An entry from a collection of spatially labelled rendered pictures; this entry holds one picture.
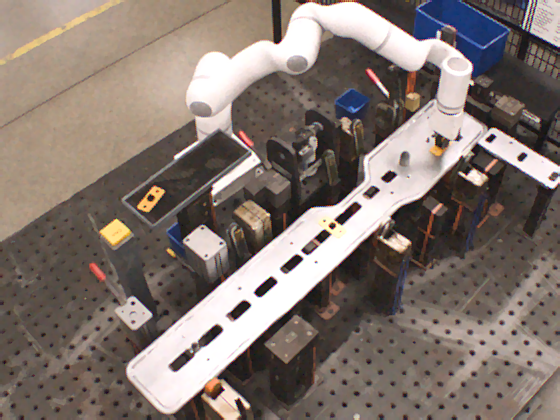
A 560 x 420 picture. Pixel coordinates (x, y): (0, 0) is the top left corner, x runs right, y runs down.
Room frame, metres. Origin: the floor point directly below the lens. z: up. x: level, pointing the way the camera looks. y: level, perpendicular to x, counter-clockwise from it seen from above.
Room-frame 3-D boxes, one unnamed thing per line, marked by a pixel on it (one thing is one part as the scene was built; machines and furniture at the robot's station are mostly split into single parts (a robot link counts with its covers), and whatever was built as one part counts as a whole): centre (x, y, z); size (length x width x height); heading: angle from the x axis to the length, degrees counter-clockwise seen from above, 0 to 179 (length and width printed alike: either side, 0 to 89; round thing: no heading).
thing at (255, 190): (1.28, 0.06, 0.90); 0.05 x 0.05 x 0.40; 43
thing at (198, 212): (1.27, 0.24, 0.92); 0.10 x 0.08 x 0.45; 133
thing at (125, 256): (1.09, 0.43, 0.92); 0.08 x 0.08 x 0.44; 43
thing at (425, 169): (1.17, -0.15, 1.00); 1.38 x 0.22 x 0.02; 133
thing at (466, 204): (1.31, -0.60, 0.87); 0.12 x 0.09 x 0.35; 43
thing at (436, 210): (1.25, -0.48, 0.84); 0.11 x 0.08 x 0.29; 43
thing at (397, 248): (1.10, -0.32, 0.87); 0.12 x 0.09 x 0.35; 43
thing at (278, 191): (1.31, 0.00, 0.89); 0.13 x 0.11 x 0.38; 43
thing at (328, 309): (1.13, -0.10, 0.84); 0.17 x 0.06 x 0.29; 43
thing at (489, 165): (1.42, -0.68, 0.84); 0.11 x 0.10 x 0.28; 43
